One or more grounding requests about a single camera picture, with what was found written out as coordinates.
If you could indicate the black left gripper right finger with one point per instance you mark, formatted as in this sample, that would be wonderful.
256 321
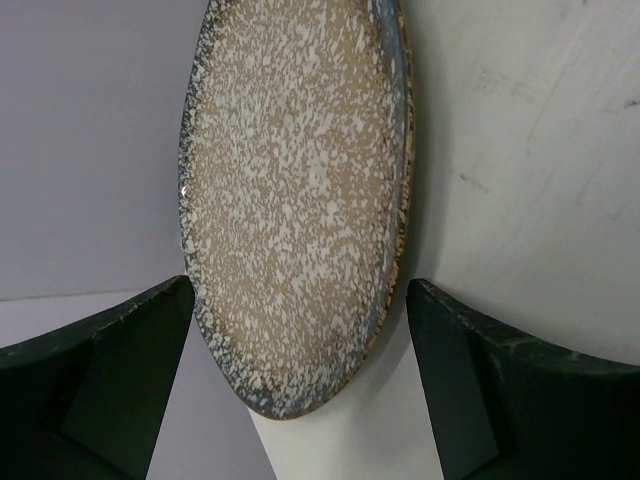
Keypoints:
504 404

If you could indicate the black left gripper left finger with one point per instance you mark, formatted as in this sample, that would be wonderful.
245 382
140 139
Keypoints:
86 401

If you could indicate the speckled brown round plate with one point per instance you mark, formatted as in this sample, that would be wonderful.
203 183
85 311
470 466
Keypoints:
295 159

